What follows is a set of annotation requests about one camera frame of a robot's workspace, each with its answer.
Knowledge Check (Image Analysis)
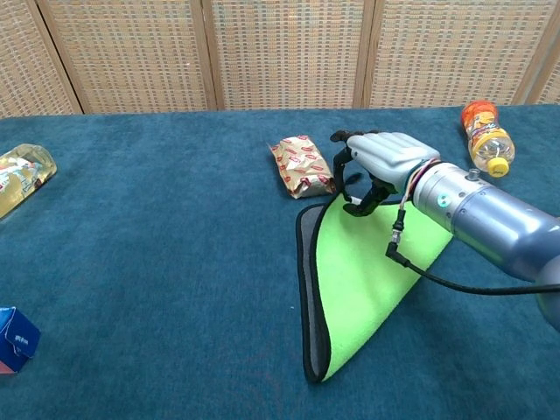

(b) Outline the beige red-print snack packet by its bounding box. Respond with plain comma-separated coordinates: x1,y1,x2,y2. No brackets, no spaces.
268,134,338,200

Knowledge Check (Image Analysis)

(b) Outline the clear bottle with pale liquid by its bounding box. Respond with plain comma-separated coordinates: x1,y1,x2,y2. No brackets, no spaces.
0,143,58,220

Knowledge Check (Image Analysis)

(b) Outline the blue felt table cover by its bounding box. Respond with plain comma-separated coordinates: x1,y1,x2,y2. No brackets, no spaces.
0,103,560,420

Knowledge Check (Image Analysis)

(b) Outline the woven wooden folding screen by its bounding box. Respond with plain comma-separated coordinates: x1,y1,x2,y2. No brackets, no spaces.
0,0,560,119

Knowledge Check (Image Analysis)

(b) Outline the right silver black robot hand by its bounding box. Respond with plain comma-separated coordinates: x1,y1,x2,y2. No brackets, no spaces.
330,129,442,216

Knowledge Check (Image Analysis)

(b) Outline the long blue cookie box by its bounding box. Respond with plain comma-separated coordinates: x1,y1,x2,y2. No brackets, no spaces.
0,305,42,376

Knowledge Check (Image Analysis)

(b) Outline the orange-label bottle with yellow cap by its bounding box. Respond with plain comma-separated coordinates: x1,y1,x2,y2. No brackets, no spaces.
460,100,516,179

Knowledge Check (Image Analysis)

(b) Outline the grey green-backed cloth mat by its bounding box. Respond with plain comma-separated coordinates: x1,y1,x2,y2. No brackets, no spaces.
295,192,455,385

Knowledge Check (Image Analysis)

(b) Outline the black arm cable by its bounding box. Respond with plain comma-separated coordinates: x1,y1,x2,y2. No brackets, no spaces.
385,208,560,297

